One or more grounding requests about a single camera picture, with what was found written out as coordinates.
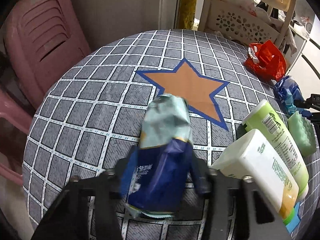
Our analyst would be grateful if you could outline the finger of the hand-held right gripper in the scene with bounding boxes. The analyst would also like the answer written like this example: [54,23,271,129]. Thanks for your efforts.
[296,94,320,123]

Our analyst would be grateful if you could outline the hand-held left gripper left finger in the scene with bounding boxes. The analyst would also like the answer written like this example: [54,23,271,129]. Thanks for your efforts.
[31,147,138,240]

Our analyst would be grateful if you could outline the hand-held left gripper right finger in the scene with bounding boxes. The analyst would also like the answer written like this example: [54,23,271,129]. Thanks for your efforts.
[191,153,293,240]

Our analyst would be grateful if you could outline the blue snack packet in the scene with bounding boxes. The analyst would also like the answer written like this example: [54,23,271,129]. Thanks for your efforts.
[125,94,193,219]

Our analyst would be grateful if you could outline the blue plastic bag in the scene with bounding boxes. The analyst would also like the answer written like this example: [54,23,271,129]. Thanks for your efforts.
[273,76,304,116]

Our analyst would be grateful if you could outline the green foam piece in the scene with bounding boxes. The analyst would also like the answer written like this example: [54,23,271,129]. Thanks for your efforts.
[287,111,317,156]

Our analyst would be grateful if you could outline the green lotion tube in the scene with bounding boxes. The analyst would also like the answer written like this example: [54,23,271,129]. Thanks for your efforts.
[242,99,310,203]

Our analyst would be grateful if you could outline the red plastic bag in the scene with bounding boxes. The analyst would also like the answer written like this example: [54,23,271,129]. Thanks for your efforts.
[244,39,287,81]

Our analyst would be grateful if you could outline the beige hanging cloth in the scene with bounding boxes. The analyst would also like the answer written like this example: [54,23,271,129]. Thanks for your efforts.
[282,27,298,56]

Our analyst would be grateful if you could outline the white lotion tube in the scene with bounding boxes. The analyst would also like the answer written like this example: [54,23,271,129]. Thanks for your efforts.
[210,129,300,227]

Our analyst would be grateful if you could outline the grey checked star tablecloth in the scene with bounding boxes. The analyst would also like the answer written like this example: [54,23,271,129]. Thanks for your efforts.
[22,29,320,240]

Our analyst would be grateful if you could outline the beige plastic storage rack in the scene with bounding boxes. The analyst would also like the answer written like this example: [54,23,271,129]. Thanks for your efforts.
[199,0,298,46]

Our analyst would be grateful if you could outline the white plastic bags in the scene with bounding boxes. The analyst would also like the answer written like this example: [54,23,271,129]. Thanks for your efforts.
[220,0,273,23]

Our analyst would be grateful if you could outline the pink plastic stool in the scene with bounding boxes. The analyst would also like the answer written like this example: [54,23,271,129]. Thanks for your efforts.
[0,87,34,187]

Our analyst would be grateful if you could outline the pink plastic chair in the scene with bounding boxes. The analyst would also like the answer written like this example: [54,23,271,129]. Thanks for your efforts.
[4,0,92,103]

